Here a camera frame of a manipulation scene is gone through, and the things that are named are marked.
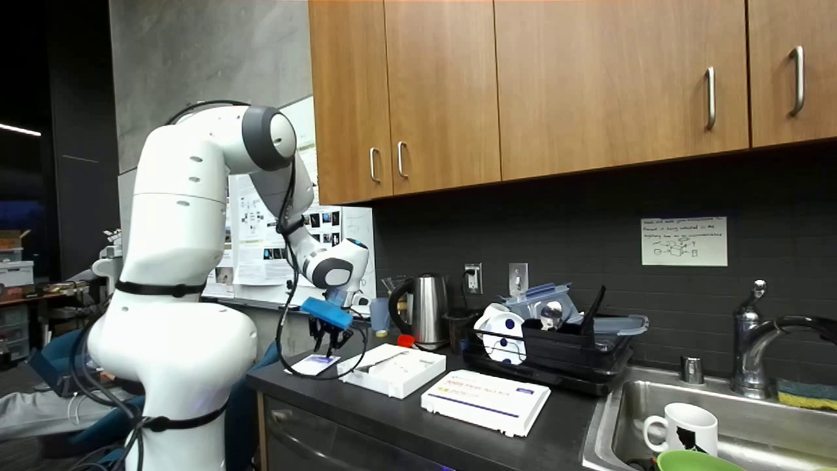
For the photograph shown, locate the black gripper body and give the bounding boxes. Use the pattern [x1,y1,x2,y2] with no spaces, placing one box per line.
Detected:
[308,320,351,355]

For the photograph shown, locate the white packet with purple label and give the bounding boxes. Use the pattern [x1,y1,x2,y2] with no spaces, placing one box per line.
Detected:
[294,355,337,378]

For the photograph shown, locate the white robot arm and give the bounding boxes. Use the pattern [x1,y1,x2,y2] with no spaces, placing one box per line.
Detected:
[86,99,370,471]

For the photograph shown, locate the open white box of packets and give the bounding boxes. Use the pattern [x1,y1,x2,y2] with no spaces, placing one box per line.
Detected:
[337,344,448,400]

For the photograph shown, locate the closed white flat box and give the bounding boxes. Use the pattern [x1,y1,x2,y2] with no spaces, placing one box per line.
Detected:
[421,369,553,437]

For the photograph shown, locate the stainless steel electric kettle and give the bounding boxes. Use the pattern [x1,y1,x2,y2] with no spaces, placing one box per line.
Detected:
[390,276,448,352]

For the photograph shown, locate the white poster board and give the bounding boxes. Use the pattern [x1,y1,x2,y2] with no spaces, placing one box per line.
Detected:
[203,94,377,313]

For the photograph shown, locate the white round lid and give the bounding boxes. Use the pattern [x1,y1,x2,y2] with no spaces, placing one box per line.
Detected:
[473,305,526,368]

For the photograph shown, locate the clear plastic container with lid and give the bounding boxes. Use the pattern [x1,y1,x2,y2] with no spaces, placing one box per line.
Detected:
[506,284,583,328]

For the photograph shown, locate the wooden upper cabinets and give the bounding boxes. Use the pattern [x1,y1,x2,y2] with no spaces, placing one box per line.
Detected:
[308,0,837,205]

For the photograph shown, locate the black dish rack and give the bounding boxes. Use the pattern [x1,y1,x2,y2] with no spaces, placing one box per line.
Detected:
[460,289,648,398]

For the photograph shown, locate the white mug with black print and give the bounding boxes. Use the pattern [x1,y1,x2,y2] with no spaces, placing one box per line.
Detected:
[640,404,719,457]

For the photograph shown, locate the green bowl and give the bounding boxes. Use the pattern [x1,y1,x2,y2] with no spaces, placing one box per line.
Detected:
[655,450,742,471]

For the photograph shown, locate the chrome sink faucet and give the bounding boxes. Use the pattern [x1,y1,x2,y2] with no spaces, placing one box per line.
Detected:
[732,279,837,400]

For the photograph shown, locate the stainless steel sink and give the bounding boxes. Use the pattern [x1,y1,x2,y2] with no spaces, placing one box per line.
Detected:
[581,368,837,471]

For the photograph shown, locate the yellow green sponge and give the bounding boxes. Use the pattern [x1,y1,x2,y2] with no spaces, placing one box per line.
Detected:
[778,379,837,412]

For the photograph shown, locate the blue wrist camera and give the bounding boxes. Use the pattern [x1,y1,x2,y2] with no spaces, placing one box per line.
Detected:
[300,300,354,330]

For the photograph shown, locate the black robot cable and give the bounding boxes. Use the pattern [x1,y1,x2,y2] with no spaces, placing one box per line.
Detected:
[271,154,375,383]

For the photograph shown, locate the white paper wall sign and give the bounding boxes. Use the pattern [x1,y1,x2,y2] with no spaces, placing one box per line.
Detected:
[640,218,731,267]

